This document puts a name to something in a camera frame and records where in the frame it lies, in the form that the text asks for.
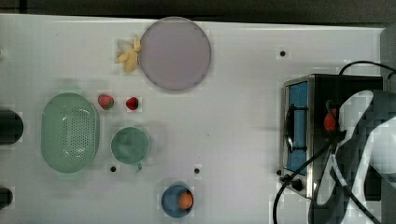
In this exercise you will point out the red plush ketchup bottle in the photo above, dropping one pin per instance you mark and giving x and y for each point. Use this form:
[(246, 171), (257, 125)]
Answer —
[(329, 121)]

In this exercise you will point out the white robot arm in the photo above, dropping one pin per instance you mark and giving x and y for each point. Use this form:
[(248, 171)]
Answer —
[(367, 140)]

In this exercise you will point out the black toaster oven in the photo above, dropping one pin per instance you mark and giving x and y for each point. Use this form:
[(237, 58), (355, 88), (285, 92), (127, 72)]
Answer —
[(304, 110)]

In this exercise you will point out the purple round plate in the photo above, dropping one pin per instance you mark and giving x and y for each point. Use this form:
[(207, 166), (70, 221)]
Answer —
[(175, 54)]

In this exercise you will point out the red strawberry toy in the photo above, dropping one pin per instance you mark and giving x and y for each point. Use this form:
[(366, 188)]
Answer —
[(105, 101), (132, 103)]

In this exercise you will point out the green cup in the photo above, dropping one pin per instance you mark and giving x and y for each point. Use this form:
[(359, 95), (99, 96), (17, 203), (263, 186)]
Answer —
[(130, 145)]

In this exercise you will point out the yellow plush banana peel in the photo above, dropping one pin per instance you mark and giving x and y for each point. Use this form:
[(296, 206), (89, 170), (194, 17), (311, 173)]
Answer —
[(129, 58)]

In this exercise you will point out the orange ball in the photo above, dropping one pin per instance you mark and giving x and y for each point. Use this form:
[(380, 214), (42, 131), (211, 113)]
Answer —
[(185, 200)]

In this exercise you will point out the blue bowl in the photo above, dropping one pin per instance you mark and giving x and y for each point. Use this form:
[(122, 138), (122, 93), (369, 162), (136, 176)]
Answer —
[(171, 198)]

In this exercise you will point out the green perforated colander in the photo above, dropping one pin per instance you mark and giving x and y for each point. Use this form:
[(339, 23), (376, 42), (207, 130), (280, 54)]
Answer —
[(70, 133)]

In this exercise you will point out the black cylinder upper left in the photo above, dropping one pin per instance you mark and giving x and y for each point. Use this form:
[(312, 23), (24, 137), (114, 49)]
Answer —
[(11, 127)]

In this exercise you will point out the black cylinder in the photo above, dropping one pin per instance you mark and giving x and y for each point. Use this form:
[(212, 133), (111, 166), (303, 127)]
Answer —
[(11, 127), (6, 197)]

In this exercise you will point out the black cylinder lower left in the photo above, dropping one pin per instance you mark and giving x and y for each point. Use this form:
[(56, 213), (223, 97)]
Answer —
[(6, 197)]

